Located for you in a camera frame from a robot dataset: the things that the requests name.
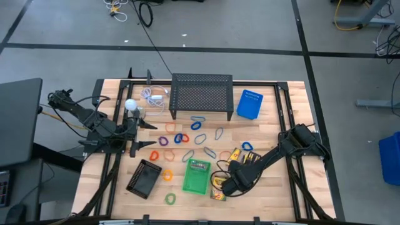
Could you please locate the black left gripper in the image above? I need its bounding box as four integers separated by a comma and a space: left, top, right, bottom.
124, 109, 158, 158

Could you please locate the small Crayola crayon box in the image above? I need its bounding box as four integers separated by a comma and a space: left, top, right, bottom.
227, 147, 242, 163

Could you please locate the green plastic basket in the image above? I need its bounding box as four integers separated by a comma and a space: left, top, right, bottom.
182, 158, 213, 196

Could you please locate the grey desk foot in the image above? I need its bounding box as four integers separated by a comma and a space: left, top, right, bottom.
356, 99, 400, 110

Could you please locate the grey desk base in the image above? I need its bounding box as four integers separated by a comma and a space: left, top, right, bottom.
332, 0, 396, 28

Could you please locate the white bulb brass lamp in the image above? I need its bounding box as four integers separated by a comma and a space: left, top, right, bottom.
124, 98, 147, 120

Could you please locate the black plastic basket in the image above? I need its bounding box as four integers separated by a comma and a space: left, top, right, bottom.
126, 159, 163, 200

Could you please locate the green spiral coil wristband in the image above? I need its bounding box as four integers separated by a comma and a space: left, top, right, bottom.
164, 192, 177, 206

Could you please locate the black perforated metal stand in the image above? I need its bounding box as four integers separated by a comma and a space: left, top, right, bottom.
168, 73, 234, 122

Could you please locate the blue plastic basket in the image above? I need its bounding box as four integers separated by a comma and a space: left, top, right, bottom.
236, 89, 264, 121

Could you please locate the dark keyboard device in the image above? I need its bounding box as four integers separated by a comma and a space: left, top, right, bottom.
0, 170, 13, 209

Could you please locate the blue storage bin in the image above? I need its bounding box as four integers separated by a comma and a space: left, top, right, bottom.
378, 131, 400, 187

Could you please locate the white charger cable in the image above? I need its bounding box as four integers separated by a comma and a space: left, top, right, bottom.
139, 86, 170, 116

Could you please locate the yellow arm cable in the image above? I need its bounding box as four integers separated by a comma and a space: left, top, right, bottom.
39, 109, 90, 131

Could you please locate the black metal rig frame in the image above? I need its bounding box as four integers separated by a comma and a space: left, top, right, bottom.
73, 67, 346, 225

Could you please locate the black coiled floor cable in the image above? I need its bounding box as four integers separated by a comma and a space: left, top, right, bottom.
138, 1, 154, 28

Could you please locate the white floor cable bundle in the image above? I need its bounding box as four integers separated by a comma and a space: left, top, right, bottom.
102, 0, 129, 23

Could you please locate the black floor cable tangle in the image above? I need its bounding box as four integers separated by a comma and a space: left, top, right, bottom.
374, 24, 400, 65

